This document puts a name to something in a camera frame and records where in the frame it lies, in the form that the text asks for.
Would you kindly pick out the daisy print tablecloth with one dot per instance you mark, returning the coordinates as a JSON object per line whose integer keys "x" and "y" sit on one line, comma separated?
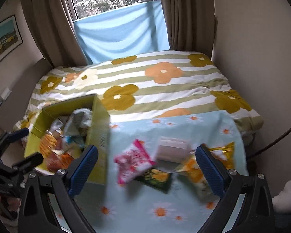
{"x": 160, "y": 206}

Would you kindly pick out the striped floral blanket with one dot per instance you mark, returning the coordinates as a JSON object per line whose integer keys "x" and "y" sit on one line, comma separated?
{"x": 160, "y": 89}

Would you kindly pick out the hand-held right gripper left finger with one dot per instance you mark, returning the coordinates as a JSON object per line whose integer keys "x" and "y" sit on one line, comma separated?
{"x": 83, "y": 170}

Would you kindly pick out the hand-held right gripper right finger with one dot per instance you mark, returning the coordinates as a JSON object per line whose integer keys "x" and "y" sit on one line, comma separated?
{"x": 209, "y": 172}

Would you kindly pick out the white clothing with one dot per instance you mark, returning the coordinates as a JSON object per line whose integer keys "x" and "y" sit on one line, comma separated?
{"x": 287, "y": 195}

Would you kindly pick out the silver snack packet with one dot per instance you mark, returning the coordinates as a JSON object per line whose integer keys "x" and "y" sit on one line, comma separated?
{"x": 78, "y": 121}

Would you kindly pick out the pink red snack packet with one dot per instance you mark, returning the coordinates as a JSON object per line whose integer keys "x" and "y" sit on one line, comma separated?
{"x": 133, "y": 161}

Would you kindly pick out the light blue cloth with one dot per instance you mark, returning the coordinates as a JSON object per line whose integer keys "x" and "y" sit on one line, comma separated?
{"x": 121, "y": 34}

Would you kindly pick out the blue white snack packet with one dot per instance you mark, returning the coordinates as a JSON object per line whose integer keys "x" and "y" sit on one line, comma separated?
{"x": 72, "y": 142}

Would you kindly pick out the yellow green cardboard box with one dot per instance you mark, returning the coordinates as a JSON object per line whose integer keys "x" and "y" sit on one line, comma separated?
{"x": 98, "y": 136}

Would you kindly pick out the framed wall picture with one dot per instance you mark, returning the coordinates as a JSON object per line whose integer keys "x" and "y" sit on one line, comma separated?
{"x": 3, "y": 40}

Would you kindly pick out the golden yellow snack packet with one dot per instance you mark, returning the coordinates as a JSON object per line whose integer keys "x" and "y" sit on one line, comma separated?
{"x": 223, "y": 150}

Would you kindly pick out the orange checkered snack packet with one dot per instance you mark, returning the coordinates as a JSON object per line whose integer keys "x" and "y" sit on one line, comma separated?
{"x": 47, "y": 144}

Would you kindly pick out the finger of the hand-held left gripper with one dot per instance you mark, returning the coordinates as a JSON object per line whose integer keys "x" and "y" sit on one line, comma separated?
{"x": 30, "y": 161}
{"x": 17, "y": 134}

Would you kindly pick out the yellow orange snack packet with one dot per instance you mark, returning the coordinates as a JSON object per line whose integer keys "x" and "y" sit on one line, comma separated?
{"x": 192, "y": 172}

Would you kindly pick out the dark green snack packet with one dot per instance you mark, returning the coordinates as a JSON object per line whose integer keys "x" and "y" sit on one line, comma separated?
{"x": 155, "y": 178}

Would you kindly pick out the grey bed headboard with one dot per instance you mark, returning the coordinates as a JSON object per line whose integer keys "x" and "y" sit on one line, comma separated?
{"x": 19, "y": 85}

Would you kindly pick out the person's left hand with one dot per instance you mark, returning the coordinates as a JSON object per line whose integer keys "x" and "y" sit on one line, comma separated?
{"x": 11, "y": 202}

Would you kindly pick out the brown curtain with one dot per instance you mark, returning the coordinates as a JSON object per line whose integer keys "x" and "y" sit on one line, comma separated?
{"x": 186, "y": 14}
{"x": 51, "y": 21}

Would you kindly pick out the pale pink boxy pack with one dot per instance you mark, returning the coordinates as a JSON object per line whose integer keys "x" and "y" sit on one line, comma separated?
{"x": 172, "y": 149}

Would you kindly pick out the small orange snack packet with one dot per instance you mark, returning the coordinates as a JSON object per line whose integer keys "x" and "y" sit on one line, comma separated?
{"x": 60, "y": 161}

